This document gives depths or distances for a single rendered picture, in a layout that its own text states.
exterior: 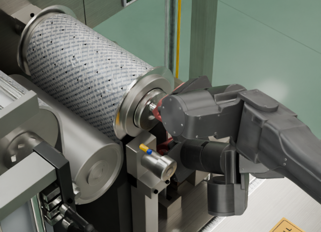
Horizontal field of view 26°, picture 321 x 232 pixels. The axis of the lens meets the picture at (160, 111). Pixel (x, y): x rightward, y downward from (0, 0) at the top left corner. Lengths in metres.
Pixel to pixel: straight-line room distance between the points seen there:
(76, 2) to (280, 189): 0.59
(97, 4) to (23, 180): 0.72
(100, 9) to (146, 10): 1.96
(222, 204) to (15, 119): 0.45
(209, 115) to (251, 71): 2.22
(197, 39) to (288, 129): 1.40
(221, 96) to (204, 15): 1.24
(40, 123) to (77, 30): 0.28
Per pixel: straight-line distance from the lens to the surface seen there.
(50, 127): 1.04
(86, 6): 1.49
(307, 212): 1.51
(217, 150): 1.21
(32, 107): 0.93
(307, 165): 0.86
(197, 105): 0.95
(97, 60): 1.19
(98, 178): 1.20
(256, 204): 1.50
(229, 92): 0.98
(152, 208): 1.31
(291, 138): 0.89
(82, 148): 1.15
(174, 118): 0.95
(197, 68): 2.35
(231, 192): 1.22
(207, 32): 2.25
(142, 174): 1.23
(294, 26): 3.44
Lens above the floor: 2.09
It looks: 45 degrees down
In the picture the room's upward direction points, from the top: straight up
